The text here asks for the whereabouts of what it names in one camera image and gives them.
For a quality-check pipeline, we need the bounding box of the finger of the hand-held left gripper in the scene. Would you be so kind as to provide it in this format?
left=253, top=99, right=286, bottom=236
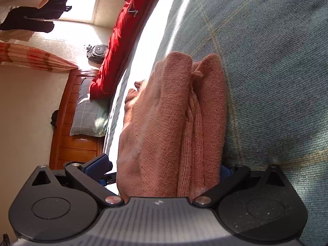
left=99, top=172, right=118, bottom=186

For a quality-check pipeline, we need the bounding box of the dark hanging coat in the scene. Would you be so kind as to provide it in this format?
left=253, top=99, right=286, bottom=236
left=24, top=0, right=82, bottom=21

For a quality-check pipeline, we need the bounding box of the grey checked pillow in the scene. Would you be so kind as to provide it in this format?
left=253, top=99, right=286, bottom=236
left=70, top=78, right=110, bottom=137

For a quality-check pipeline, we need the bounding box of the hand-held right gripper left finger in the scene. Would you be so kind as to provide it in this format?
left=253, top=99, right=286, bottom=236
left=31, top=153, right=126, bottom=207

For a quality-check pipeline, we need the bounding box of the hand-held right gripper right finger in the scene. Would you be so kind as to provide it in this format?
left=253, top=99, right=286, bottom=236
left=192, top=164, right=286, bottom=207

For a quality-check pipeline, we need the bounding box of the grey metal crank tool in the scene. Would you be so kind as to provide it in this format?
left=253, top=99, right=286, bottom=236
left=127, top=4, right=139, bottom=18

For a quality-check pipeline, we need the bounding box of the wooden headboard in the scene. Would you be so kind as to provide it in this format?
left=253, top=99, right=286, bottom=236
left=49, top=69, right=104, bottom=170

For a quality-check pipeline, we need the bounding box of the salmon knit sweater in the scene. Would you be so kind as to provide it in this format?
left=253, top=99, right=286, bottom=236
left=116, top=52, right=227, bottom=203

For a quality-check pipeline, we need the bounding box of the grey backpack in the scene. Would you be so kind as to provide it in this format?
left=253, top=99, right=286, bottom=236
left=86, top=44, right=108, bottom=63

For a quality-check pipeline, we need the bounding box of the striped pink curtain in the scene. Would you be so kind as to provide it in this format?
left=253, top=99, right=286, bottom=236
left=0, top=43, right=79, bottom=73

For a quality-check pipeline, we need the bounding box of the dark cloth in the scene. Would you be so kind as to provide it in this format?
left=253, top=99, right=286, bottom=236
left=50, top=110, right=60, bottom=127

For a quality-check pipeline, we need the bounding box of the red duvet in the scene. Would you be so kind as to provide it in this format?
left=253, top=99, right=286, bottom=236
left=89, top=0, right=168, bottom=100

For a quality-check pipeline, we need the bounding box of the bed with grey-green checked sheet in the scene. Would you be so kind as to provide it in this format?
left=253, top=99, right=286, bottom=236
left=102, top=0, right=328, bottom=246

